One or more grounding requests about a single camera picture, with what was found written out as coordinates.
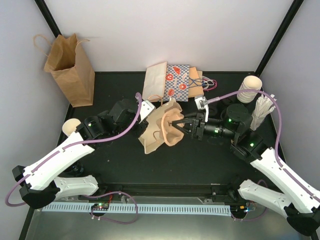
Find single brown cup carrier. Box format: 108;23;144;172
160;108;184;147

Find cream paper bag with handles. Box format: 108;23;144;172
138;98;182;155

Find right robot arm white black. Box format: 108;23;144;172
169;103;320;237

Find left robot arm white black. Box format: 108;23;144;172
12;99;155;209

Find brown flat paper bag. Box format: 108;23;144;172
188;67;204;98

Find blue checkered paper bag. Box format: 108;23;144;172
160;64;190;102

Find tall black lid stack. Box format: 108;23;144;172
220;96;237;106

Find white flat paper bag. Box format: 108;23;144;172
142;61;167;100

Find stack of white paper cups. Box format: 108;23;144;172
236;75;263;104

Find glass of wrapped stirrers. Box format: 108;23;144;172
250;94;276;131

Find left stack of paper cups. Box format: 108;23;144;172
62;118;81;137

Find small circuit board with LEDs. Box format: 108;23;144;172
90;203;110;211

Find standing brown paper bag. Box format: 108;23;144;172
33;33;95;108

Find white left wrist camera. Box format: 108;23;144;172
139;100;156;123

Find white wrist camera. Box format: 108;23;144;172
139;100;156;123
194;95;209;123

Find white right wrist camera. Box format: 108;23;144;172
194;95;209;123

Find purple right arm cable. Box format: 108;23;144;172
204;89;320;204

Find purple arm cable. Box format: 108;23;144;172
4;92;143;207
204;89;320;204

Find coloured bag handle cords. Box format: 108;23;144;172
188;74;218;91

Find purple cable loop at front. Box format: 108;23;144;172
82;190;139;225

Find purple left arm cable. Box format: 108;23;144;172
4;92;143;207

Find light blue slotted cable duct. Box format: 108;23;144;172
42;202;232;217

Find black left frame post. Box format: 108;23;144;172
34;0;62;38

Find black frame post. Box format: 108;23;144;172
34;0;62;38
254;0;304;77

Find black right frame post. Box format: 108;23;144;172
254;0;304;77

